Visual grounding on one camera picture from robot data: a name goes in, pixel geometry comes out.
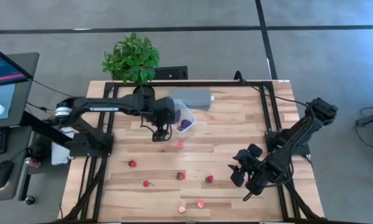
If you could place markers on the grey side desk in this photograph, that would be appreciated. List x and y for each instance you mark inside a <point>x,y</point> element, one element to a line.
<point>28,65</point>

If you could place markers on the red toy strawberry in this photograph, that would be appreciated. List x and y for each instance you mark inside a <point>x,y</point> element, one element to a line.
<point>132,163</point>
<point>179,127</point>

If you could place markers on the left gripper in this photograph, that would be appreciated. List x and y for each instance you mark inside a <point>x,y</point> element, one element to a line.
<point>164,110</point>

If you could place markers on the grey folded cloth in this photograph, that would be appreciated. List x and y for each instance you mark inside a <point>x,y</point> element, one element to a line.
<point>192,98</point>

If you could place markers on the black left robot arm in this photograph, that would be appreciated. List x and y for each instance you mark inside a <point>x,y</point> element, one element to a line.
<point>112,107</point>

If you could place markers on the computer monitor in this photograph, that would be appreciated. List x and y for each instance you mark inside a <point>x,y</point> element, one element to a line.
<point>0,71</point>

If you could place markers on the clear plastic tupperware container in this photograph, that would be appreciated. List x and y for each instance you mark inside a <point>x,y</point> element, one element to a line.
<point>189,115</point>

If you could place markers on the toy strawberry with long stem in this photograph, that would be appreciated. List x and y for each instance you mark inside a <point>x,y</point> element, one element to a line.
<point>180,176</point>

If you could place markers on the purple toy grape bunch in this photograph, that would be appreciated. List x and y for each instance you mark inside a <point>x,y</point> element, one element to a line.
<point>186,124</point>

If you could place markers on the black perforated case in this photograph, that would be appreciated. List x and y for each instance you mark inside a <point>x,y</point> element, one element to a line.
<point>171,73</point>

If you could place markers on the red toy cherry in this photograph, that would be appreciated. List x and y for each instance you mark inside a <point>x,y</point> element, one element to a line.
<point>145,183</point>

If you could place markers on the red can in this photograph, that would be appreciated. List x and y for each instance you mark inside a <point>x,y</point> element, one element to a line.
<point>34,162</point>

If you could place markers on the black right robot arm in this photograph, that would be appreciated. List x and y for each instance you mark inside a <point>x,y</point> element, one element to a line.
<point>289,146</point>

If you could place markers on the black aluminium table frame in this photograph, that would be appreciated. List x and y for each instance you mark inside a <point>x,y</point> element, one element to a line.
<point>189,83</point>

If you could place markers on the black caster wheel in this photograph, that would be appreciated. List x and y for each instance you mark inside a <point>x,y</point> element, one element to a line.
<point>30,200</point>

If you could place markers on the white box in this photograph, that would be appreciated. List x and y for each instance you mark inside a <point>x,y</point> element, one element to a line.
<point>59,155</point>

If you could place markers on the potted green plant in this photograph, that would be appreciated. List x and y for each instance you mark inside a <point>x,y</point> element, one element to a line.
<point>130,59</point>

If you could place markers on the pink toy peach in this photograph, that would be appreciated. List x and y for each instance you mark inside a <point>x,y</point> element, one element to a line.
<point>200,204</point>
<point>181,209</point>
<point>180,145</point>

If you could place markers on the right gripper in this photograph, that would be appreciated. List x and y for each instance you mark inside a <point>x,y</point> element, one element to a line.
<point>248,155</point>

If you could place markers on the black computer mouse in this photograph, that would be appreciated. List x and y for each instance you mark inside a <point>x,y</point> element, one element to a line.
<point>1,174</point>

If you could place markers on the toy strawberry with broad leaves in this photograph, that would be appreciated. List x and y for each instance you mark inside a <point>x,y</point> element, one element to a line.
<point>209,179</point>

